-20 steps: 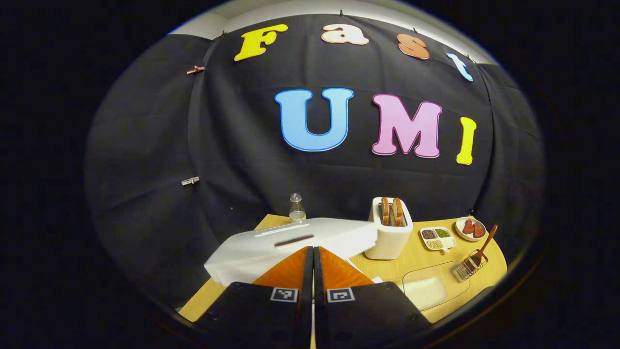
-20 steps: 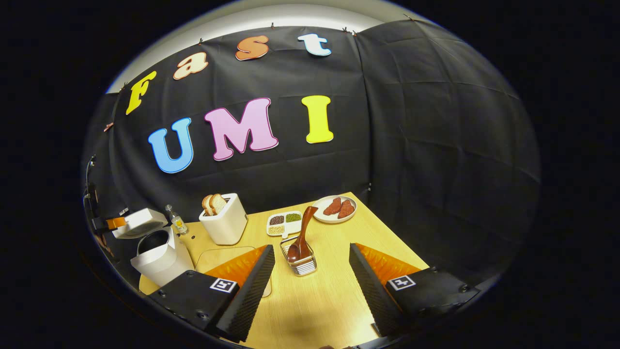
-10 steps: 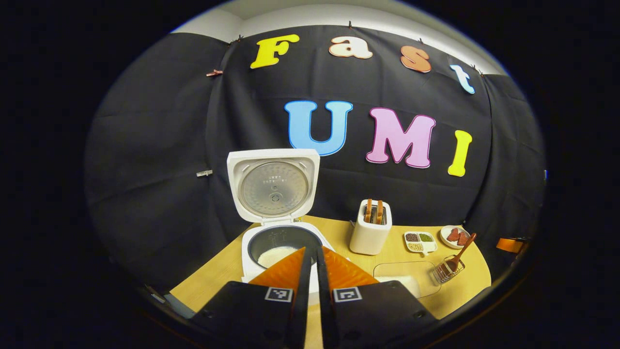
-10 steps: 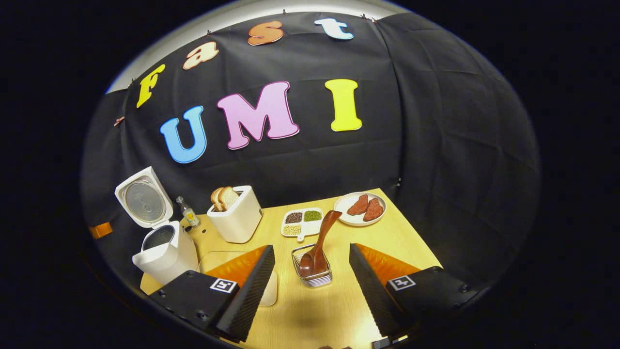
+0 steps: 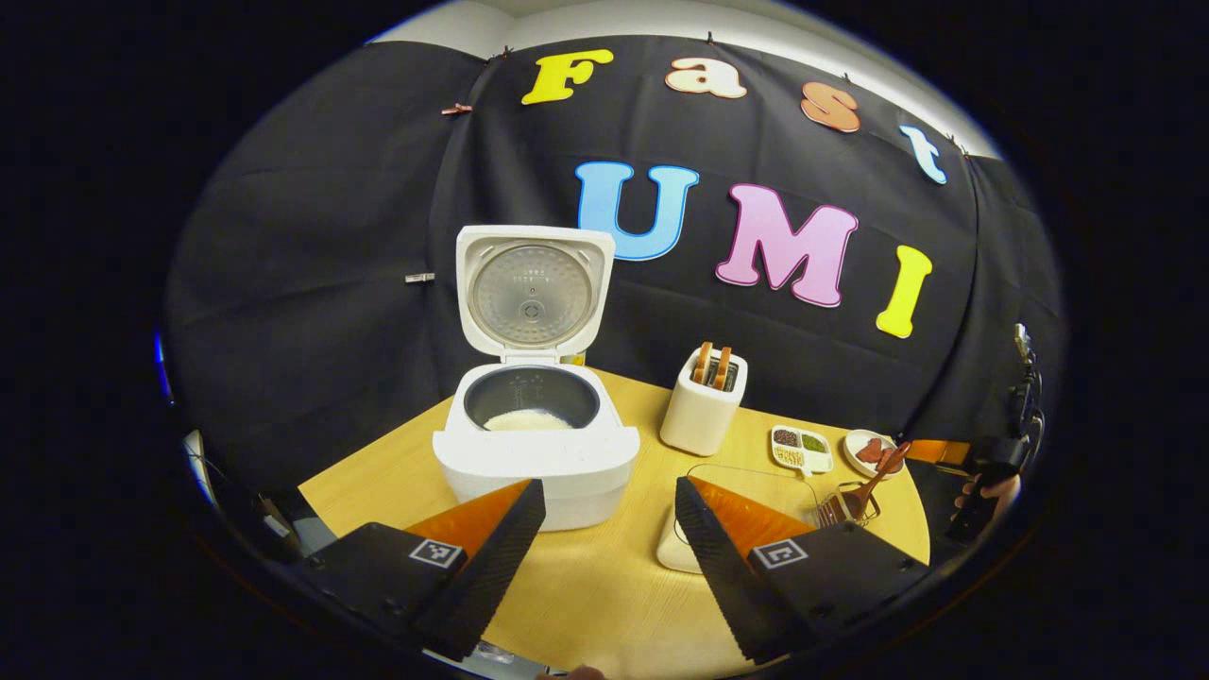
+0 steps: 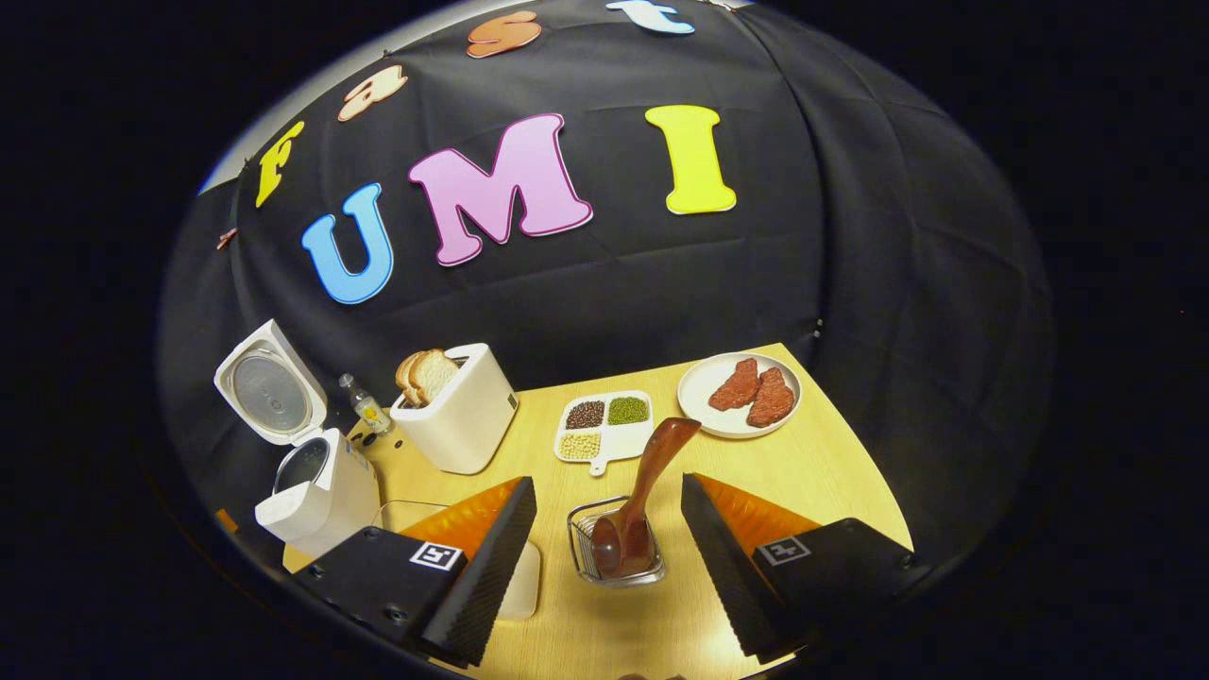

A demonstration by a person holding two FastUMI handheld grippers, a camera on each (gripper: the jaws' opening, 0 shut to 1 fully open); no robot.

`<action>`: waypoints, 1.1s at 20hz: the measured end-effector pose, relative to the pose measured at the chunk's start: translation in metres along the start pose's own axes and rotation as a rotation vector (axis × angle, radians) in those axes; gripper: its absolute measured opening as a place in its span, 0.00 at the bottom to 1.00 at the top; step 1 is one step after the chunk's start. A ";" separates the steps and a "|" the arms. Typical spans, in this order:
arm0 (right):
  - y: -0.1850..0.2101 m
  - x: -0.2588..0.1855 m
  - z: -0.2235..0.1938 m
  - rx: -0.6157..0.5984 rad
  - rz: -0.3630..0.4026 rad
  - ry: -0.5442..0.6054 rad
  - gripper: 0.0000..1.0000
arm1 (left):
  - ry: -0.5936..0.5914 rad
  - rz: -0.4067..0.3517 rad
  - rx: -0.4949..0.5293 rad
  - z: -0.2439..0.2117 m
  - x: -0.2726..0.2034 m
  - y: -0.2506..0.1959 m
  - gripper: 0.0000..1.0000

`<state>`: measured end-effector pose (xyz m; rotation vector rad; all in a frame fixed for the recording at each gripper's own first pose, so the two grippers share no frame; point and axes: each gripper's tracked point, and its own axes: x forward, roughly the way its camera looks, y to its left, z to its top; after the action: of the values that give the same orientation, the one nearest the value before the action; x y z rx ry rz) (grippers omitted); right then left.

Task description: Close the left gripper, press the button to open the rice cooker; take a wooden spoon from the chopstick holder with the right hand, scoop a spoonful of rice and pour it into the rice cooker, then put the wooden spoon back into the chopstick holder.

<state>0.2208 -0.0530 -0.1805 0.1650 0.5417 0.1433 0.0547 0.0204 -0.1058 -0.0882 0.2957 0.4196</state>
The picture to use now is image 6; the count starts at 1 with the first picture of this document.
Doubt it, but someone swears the clear plastic bottle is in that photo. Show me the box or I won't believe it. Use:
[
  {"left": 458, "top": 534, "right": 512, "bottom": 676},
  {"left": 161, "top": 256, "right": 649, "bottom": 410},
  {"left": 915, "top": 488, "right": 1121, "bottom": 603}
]
[{"left": 338, "top": 372, "right": 392, "bottom": 436}]

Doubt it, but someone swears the white divided bean dish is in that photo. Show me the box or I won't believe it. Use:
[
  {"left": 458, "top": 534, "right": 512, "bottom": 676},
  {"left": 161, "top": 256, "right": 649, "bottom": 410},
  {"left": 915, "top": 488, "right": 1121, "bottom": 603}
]
[{"left": 553, "top": 389, "right": 656, "bottom": 477}]

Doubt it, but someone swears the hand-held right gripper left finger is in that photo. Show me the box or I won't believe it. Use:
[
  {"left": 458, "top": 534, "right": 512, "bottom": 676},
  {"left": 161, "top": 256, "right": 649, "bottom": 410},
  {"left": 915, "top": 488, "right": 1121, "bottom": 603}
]
[{"left": 288, "top": 475, "right": 539, "bottom": 669}]

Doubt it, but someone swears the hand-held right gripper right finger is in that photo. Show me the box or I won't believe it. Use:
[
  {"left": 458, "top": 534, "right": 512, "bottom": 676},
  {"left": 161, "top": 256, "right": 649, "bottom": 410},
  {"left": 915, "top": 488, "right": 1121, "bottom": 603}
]
[{"left": 680, "top": 472, "right": 932, "bottom": 662}]

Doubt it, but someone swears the white toaster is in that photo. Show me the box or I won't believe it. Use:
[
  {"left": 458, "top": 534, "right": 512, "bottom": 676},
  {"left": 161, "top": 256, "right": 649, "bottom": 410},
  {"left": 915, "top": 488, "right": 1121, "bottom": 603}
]
[{"left": 388, "top": 343, "right": 519, "bottom": 476}]

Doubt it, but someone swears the white round plate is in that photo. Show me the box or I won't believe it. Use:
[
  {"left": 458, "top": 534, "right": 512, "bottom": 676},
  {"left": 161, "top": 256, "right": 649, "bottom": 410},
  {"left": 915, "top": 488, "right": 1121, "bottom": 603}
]
[{"left": 676, "top": 351, "right": 805, "bottom": 440}]

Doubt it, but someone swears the black backdrop cloth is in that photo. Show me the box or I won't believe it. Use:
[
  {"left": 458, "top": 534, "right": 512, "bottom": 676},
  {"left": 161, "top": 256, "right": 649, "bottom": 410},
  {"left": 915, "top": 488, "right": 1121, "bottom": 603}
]
[{"left": 156, "top": 0, "right": 1054, "bottom": 568}]

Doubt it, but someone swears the brown wooden spoon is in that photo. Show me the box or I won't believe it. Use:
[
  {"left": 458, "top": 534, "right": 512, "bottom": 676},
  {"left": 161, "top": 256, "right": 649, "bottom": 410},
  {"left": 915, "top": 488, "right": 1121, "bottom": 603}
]
[{"left": 590, "top": 417, "right": 704, "bottom": 579}]

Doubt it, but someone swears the toasted bread slice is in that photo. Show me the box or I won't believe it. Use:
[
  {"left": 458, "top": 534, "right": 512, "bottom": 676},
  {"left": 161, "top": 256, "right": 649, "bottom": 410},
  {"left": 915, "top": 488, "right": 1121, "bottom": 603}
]
[
  {"left": 411, "top": 348, "right": 460, "bottom": 407},
  {"left": 395, "top": 352, "right": 426, "bottom": 407}
]

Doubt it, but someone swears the wire chopstick holder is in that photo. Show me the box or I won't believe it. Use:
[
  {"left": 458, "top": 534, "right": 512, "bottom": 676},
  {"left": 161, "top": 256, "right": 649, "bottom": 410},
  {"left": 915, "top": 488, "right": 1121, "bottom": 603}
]
[{"left": 567, "top": 495, "right": 667, "bottom": 589}]

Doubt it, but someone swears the white rice cooker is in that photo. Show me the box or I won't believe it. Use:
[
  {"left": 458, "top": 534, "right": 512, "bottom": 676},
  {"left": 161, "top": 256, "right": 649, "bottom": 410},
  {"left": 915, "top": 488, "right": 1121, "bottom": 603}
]
[{"left": 213, "top": 319, "right": 383, "bottom": 559}]

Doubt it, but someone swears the red meat slice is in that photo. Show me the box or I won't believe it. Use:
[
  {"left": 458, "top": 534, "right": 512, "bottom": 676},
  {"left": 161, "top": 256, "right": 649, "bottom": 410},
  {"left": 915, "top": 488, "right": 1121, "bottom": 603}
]
[
  {"left": 746, "top": 366, "right": 797, "bottom": 430},
  {"left": 708, "top": 357, "right": 763, "bottom": 413}
]

